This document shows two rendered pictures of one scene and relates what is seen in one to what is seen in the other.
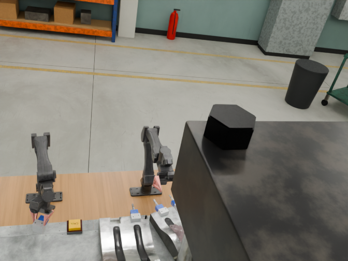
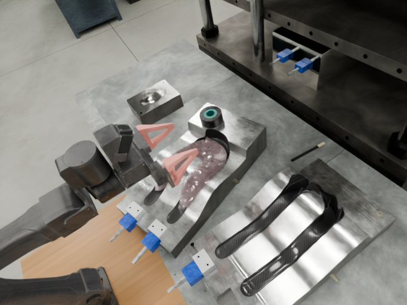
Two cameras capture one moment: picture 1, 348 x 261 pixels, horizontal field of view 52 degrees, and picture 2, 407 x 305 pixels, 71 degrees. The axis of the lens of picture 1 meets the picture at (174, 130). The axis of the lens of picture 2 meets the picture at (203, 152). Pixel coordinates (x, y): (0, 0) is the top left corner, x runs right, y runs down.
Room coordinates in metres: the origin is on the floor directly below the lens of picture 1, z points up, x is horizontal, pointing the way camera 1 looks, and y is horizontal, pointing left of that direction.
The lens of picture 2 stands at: (1.22, 0.37, 1.62)
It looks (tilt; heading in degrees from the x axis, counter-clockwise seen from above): 49 degrees down; 270
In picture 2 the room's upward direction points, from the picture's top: 17 degrees counter-clockwise
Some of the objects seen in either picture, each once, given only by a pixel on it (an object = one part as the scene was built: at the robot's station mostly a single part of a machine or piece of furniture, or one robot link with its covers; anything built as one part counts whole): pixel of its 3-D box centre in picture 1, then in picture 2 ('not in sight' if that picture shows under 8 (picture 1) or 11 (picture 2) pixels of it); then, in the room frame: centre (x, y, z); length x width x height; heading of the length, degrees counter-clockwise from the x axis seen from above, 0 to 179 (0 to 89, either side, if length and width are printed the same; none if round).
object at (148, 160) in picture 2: (165, 173); (135, 167); (1.36, 0.00, 1.20); 0.10 x 0.07 x 0.07; 111
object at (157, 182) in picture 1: (161, 184); (174, 158); (1.28, 0.01, 1.20); 0.09 x 0.07 x 0.07; 21
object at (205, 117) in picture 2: not in sight; (211, 117); (1.16, -0.37, 0.93); 0.08 x 0.08 x 0.04
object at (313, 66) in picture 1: (304, 84); not in sight; (4.93, -1.76, 0.31); 0.48 x 0.48 x 0.62
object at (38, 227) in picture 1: (43, 219); not in sight; (1.15, 0.55, 0.92); 0.13 x 0.05 x 0.05; 175
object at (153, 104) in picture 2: not in sight; (155, 103); (1.36, -0.66, 0.83); 0.20 x 0.15 x 0.07; 20
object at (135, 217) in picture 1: (134, 212); (189, 275); (1.34, 0.13, 0.89); 0.13 x 0.05 x 0.05; 20
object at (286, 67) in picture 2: not in sight; (336, 35); (0.50, -0.70, 0.87); 0.50 x 0.27 x 0.17; 20
